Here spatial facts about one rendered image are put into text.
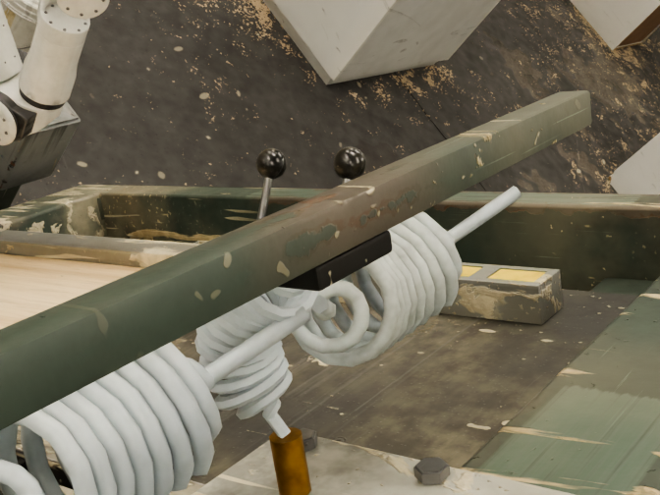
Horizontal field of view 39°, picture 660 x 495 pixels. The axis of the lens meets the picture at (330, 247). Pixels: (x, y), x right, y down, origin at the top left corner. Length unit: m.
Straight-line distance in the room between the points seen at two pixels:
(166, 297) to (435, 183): 0.16
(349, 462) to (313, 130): 3.21
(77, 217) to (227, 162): 1.67
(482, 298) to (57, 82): 0.69
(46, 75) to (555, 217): 0.70
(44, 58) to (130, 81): 2.03
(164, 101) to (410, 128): 1.19
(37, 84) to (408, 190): 1.01
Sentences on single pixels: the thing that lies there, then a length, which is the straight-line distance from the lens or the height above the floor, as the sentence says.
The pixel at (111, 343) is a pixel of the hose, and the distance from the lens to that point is 0.27.
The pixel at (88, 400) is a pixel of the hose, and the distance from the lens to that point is 0.34.
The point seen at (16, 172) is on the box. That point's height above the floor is 0.81.
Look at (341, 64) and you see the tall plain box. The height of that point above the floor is 0.14.
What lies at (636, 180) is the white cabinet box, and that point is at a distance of 4.86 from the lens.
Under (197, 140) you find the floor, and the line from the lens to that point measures 3.29.
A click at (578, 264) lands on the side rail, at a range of 1.15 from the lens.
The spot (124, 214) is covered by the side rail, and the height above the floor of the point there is 0.93.
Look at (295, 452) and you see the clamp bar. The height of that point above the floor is 1.79.
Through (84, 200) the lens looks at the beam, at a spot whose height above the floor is 0.91.
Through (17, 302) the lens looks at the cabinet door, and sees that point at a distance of 1.23.
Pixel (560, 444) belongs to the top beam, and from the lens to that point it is 0.49.
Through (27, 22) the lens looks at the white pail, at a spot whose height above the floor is 0.30.
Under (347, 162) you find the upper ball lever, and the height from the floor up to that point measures 1.52.
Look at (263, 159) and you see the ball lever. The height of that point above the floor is 1.42.
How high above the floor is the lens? 2.13
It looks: 40 degrees down
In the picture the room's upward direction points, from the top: 43 degrees clockwise
